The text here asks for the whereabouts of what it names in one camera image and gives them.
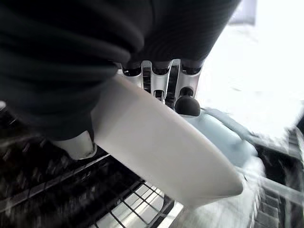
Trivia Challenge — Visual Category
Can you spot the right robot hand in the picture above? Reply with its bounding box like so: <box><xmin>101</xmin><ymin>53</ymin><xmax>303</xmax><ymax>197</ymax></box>
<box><xmin>0</xmin><ymin>0</ymin><xmax>242</xmax><ymax>160</ymax></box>

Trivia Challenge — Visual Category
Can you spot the white ceramic plate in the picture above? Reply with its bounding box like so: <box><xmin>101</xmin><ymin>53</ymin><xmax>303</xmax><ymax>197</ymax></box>
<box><xmin>91</xmin><ymin>76</ymin><xmax>244</xmax><ymax>208</ymax></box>

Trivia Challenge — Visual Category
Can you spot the pale blue bowl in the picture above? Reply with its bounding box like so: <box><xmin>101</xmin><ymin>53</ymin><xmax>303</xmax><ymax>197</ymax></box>
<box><xmin>184</xmin><ymin>108</ymin><xmax>258</xmax><ymax>171</ymax></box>

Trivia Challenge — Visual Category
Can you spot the dishwasher wire rack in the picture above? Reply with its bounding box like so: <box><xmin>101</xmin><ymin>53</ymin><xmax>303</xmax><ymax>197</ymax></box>
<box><xmin>0</xmin><ymin>102</ymin><xmax>304</xmax><ymax>228</ymax></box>

